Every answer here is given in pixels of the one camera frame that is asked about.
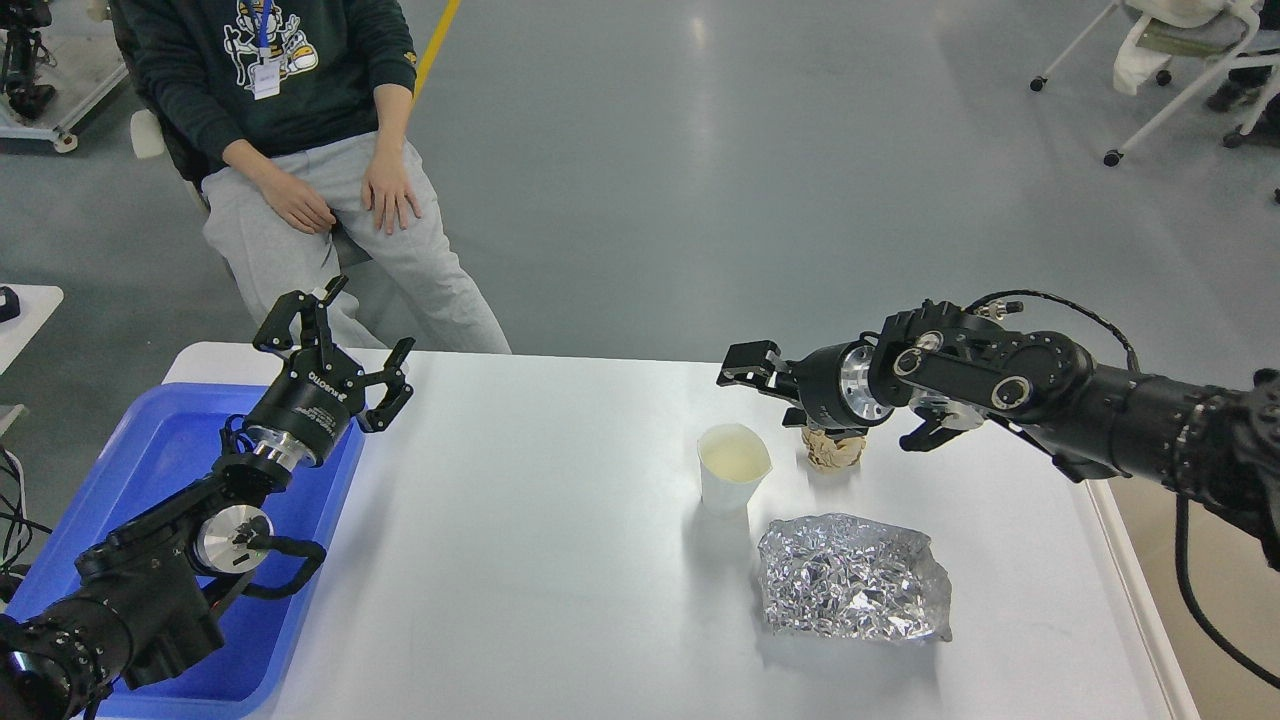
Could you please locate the beige plastic bin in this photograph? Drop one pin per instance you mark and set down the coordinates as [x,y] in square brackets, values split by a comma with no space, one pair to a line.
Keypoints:
[1235,588]

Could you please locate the crumpled brown paper ball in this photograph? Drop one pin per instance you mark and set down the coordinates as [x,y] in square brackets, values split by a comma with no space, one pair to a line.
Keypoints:
[829,454]

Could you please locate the person's left hand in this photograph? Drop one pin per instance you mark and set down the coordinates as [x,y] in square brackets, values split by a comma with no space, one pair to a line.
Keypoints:
[388,193]

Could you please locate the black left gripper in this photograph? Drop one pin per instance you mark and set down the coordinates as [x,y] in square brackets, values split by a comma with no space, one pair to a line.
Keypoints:
[316,396]

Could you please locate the white paper cup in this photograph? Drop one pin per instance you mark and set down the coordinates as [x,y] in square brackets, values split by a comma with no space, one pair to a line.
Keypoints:
[733,461]

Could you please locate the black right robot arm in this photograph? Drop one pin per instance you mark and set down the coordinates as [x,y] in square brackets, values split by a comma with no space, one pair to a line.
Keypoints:
[957,367]

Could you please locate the person's right hand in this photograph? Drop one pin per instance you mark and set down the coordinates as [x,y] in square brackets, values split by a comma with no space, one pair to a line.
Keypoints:
[297,203]

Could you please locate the seated person in dark hoodie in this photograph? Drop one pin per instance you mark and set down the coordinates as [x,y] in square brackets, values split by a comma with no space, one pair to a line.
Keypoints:
[309,88]

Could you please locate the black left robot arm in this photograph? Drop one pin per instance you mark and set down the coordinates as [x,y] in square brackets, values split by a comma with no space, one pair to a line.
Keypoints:
[152,592]

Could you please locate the white office chair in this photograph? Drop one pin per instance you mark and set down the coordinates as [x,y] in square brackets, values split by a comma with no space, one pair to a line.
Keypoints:
[148,141]

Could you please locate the white side table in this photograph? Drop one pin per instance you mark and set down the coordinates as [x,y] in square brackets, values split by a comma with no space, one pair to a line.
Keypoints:
[35,304]

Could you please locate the crumpled aluminium foil sheet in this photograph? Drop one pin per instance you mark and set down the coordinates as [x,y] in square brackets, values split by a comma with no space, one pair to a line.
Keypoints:
[840,576]

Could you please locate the equipment cart at top left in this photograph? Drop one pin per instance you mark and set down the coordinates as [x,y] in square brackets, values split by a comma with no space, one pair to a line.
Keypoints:
[60,60]

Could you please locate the blue plastic bin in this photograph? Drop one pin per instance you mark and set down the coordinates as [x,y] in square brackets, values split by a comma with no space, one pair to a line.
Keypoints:
[169,437]

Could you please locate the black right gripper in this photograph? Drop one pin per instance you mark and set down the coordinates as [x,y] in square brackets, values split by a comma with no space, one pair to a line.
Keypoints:
[832,383]

